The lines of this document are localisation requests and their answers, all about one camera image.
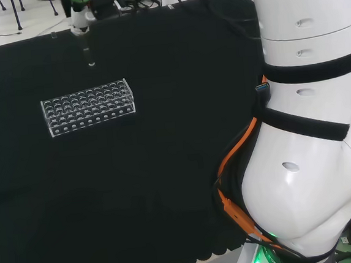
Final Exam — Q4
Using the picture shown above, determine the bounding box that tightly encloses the orange cable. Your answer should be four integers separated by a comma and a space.
207, 72, 298, 263

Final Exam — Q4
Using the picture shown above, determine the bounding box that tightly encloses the blue usb plug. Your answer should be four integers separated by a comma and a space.
254, 82, 272, 94

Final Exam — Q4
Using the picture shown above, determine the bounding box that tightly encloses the clear plastic test tube rack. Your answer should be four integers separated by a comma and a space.
38, 77, 138, 139

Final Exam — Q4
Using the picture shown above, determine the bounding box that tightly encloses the dark chair leg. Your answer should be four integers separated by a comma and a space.
0, 0, 29, 32
45, 0, 60, 18

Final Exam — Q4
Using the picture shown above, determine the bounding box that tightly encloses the black bench cloth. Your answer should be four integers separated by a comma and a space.
0, 0, 283, 263

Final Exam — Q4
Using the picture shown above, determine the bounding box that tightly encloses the clear glass test tube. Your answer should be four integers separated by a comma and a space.
80, 32, 96, 69

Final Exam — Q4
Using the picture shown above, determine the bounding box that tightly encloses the black cable bundle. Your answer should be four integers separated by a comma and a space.
203, 96, 298, 263

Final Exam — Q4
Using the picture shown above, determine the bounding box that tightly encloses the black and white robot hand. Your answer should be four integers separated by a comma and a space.
62, 0, 99, 37

